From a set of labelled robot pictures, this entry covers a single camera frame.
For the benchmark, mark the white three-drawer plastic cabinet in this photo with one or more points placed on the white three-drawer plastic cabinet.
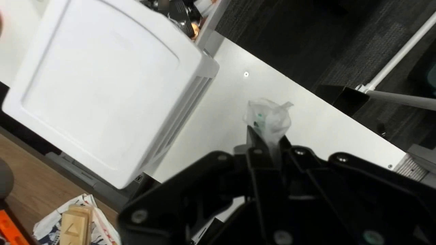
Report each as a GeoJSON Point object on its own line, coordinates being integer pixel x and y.
{"type": "Point", "coordinates": [99, 82]}

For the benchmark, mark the grey tripod leg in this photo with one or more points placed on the grey tripod leg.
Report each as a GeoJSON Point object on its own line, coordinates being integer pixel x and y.
{"type": "Point", "coordinates": [403, 99]}

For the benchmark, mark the wooden block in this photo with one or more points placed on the wooden block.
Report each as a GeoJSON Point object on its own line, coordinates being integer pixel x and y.
{"type": "Point", "coordinates": [75, 226]}

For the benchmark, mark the printed paper sheet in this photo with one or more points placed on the printed paper sheet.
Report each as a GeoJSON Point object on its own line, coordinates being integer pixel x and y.
{"type": "Point", "coordinates": [97, 226]}

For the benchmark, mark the white cube shelf unit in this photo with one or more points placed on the white cube shelf unit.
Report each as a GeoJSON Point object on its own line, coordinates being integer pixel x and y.
{"type": "Point", "coordinates": [236, 90]}

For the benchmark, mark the clear plastic drawer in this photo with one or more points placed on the clear plastic drawer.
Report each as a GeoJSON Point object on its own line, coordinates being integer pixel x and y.
{"type": "Point", "coordinates": [206, 27]}

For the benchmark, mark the brown wooden desk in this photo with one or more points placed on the brown wooden desk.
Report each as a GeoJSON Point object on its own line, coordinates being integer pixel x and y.
{"type": "Point", "coordinates": [35, 181]}

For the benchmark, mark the black items in drawer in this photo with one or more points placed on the black items in drawer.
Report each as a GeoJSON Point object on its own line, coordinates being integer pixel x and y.
{"type": "Point", "coordinates": [178, 11]}

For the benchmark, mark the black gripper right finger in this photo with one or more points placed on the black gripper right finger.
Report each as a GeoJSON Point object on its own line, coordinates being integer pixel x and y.
{"type": "Point", "coordinates": [285, 148]}

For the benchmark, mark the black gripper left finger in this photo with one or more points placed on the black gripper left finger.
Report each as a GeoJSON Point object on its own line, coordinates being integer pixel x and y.
{"type": "Point", "coordinates": [255, 144]}

